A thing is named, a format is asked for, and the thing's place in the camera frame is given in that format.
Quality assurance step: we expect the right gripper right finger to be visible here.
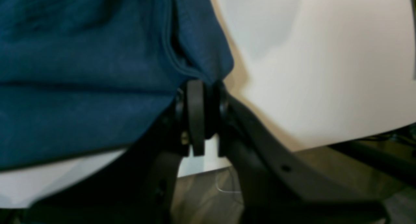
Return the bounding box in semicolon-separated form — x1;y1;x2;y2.
205;82;390;224

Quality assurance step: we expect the white thin floor cable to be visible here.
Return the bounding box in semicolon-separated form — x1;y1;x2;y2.
214;169;242;194

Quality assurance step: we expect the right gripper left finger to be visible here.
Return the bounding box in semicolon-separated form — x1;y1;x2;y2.
22;80;205;224

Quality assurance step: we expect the dark blue T-shirt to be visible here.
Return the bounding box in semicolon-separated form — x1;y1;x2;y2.
0;0;233;171

